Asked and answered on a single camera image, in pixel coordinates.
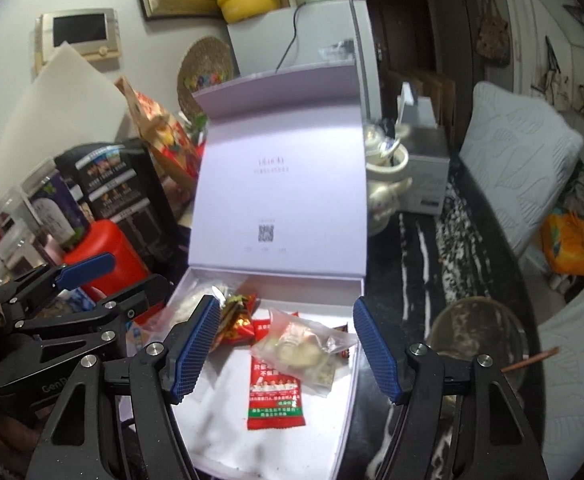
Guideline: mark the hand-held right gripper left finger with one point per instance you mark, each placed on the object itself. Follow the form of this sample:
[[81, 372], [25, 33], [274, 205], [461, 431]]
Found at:
[[196, 345]]

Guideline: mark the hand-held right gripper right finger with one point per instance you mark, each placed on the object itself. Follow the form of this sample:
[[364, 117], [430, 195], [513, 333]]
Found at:
[[377, 350]]

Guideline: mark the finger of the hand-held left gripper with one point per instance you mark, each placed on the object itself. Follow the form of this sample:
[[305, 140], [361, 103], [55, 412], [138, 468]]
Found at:
[[141, 292], [86, 267]]

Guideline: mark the clear white snack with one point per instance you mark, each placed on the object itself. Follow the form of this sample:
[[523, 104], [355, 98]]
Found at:
[[191, 305]]

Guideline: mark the red gold candy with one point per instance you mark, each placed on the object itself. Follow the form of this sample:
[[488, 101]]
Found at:
[[237, 324]]

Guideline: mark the clear plastic snack bag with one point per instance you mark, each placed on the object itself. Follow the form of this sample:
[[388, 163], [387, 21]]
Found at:
[[302, 347]]

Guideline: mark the red snack packet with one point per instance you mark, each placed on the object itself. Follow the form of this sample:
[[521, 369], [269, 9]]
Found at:
[[276, 395]]

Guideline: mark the white gift box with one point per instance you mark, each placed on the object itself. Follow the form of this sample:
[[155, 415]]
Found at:
[[277, 185]]

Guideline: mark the person's left hand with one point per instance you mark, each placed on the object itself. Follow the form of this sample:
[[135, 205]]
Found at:
[[11, 437]]

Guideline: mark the red canister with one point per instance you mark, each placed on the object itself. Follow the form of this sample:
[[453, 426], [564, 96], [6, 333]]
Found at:
[[106, 255]]

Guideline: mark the clear jar with lid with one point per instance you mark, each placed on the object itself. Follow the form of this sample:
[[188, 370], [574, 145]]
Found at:
[[21, 245]]

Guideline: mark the black printed box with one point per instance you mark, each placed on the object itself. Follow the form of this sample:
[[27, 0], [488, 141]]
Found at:
[[116, 185]]

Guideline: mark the glass cup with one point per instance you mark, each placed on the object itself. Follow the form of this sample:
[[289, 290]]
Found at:
[[477, 340]]

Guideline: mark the wooden stick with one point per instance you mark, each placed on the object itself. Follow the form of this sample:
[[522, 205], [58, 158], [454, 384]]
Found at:
[[529, 360]]

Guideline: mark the red patterned paper bag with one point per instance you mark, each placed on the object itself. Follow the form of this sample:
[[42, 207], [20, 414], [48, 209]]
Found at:
[[164, 130]]

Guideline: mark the white foam board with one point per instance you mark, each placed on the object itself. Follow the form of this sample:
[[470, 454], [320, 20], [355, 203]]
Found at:
[[66, 110]]

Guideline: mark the white tissue box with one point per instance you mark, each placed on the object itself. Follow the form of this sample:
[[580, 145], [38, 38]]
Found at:
[[424, 170]]

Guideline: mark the orange bag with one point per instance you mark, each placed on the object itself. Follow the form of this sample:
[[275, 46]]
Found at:
[[569, 242]]

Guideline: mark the woven round plate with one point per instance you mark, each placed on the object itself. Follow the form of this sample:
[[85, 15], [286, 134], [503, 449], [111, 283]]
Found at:
[[206, 70]]

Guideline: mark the brown paper bags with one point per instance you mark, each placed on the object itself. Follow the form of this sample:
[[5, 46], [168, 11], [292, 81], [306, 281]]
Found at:
[[424, 90]]

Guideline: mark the white refrigerator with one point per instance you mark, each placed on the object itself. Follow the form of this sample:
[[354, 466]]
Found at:
[[297, 40]]

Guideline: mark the silver foil bag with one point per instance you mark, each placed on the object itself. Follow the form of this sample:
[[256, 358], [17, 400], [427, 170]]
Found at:
[[337, 50]]

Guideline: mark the brown door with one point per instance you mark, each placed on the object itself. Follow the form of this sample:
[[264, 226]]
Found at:
[[402, 25]]

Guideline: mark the floral hanging bag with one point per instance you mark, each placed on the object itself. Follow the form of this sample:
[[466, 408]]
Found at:
[[492, 35]]

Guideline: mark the wall intercom panel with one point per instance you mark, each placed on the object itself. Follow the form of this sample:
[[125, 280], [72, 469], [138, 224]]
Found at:
[[79, 35]]

